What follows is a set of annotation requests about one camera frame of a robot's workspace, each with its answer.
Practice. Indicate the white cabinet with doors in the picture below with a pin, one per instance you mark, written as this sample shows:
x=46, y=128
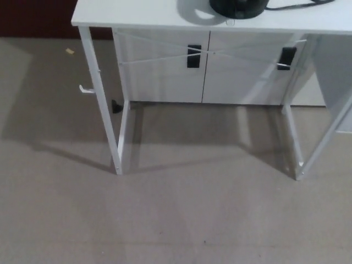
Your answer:
x=165, y=79

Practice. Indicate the black floor door stop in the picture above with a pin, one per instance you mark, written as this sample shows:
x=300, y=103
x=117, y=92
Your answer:
x=116, y=107

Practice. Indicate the white hook on table leg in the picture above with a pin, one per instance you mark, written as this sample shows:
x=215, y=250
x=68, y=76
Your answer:
x=85, y=90

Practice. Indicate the small tan floor scrap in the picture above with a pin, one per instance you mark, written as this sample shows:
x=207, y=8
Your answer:
x=70, y=51

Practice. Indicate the black electric kettle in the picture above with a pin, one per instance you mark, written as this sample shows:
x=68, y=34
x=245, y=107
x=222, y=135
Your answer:
x=236, y=9

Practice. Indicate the clear plastic switch lever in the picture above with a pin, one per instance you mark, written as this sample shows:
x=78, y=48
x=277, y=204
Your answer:
x=230, y=22

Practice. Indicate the white table with metal frame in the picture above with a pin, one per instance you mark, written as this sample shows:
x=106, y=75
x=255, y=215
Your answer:
x=143, y=13

